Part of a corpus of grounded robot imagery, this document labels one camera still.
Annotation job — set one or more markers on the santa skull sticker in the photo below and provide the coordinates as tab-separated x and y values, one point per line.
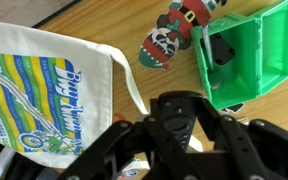
170	43

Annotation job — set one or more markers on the green plastic lunchbox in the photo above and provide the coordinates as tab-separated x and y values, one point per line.
244	83

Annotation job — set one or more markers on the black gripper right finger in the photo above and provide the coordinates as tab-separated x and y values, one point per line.
250	146

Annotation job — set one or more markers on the small round sticker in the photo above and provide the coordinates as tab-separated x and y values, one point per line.
129	173

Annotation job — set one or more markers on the black and white sticker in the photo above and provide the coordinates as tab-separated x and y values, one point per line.
234	107

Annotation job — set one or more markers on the white printed tote bag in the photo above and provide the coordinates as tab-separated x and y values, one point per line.
34	43

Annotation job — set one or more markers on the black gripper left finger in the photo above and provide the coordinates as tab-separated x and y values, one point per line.
130	146

